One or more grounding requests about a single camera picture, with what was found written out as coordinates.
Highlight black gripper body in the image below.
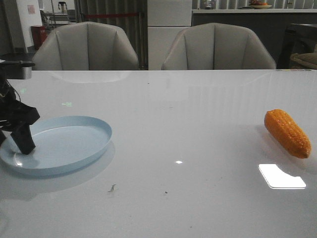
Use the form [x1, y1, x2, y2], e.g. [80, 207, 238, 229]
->
[0, 71, 40, 131]

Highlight dark side table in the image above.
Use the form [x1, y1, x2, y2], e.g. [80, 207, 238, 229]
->
[277, 23, 317, 69]

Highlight tan cushion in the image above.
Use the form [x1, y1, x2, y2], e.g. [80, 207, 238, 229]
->
[290, 52, 317, 69]

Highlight white cabinet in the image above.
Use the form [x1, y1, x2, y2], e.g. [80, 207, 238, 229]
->
[147, 0, 192, 70]

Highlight dark grey counter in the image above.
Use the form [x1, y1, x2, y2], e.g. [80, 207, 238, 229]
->
[192, 9, 317, 63]

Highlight orange plastic corn cob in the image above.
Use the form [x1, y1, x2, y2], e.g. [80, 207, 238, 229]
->
[264, 109, 312, 159]

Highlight red trash bin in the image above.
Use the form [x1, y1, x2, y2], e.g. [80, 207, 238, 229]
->
[31, 25, 47, 50]

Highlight left beige upholstered chair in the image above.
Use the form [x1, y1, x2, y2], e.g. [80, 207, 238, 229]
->
[32, 21, 139, 71]

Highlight light blue round plate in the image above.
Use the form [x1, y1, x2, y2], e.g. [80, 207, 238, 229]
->
[0, 116, 112, 176]

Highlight fruit bowl on counter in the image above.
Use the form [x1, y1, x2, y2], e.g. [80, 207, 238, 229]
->
[249, 0, 272, 9]

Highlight beige upholstered chair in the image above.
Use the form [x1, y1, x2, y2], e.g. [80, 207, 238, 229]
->
[32, 21, 139, 71]
[161, 23, 276, 70]

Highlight right beige upholstered chair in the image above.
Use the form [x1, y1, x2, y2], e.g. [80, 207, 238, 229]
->
[161, 23, 276, 70]

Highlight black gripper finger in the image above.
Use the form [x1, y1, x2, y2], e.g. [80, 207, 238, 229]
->
[11, 123, 35, 155]

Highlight pink wall notice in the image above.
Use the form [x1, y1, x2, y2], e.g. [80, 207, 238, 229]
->
[27, 5, 35, 14]

